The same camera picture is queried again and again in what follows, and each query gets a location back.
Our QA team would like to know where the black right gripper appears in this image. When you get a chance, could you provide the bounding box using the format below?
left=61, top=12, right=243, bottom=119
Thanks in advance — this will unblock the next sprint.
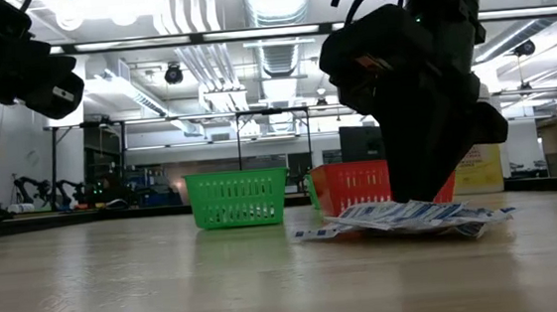
left=374, top=43, right=514, bottom=207

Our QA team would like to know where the white blue-striped bandage wrapper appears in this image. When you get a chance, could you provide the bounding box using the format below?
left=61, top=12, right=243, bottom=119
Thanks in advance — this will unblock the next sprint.
left=325, top=194, right=467, bottom=235
left=293, top=226, right=347, bottom=242
left=387, top=204, right=517, bottom=245

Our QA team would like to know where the Lysol wipes canister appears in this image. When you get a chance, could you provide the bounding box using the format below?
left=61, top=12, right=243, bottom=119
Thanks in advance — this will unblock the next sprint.
left=444, top=81, right=506, bottom=197

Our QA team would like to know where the red plastic basket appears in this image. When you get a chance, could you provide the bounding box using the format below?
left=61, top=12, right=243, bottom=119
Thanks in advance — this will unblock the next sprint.
left=308, top=153, right=461, bottom=219

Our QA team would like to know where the black computer monitor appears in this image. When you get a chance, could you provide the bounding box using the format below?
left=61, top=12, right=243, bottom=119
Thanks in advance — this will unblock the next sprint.
left=338, top=123, right=385, bottom=164

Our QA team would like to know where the dark equipment rack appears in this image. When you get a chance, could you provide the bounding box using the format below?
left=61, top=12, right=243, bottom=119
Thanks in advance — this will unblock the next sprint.
left=81, top=122, right=132, bottom=212

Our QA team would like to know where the green plastic basket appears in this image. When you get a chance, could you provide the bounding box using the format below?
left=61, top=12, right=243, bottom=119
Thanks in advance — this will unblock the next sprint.
left=184, top=165, right=294, bottom=233
left=303, top=172, right=322, bottom=211

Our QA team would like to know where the blue box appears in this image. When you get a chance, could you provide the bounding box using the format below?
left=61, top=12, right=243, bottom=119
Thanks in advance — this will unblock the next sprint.
left=141, top=183, right=184, bottom=208

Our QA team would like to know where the black mounted camera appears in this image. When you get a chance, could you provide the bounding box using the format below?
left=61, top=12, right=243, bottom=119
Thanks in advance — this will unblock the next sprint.
left=163, top=63, right=185, bottom=85
left=511, top=39, right=536, bottom=59

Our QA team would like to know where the black background rig frame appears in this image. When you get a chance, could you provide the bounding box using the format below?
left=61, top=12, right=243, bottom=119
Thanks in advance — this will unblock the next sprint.
left=233, top=104, right=314, bottom=173

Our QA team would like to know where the silver ceiling air duct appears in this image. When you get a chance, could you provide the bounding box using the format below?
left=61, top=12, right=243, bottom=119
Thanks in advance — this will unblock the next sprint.
left=241, top=0, right=326, bottom=135

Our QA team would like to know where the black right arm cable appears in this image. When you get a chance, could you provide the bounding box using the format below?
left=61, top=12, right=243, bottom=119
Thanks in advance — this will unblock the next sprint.
left=329, top=0, right=411, bottom=28

